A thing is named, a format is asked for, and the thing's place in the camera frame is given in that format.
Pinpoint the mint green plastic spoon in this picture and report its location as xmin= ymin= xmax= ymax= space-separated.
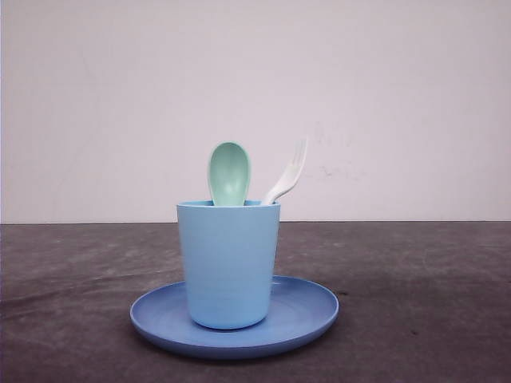
xmin=208 ymin=142 xmax=251 ymax=207

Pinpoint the white plastic fork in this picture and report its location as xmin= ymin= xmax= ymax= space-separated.
xmin=260 ymin=137 xmax=308 ymax=205

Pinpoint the light blue plastic cup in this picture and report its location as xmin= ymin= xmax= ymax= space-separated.
xmin=176 ymin=200 xmax=280 ymax=330

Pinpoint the blue plastic plate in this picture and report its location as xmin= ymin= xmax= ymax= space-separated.
xmin=129 ymin=275 xmax=340 ymax=360

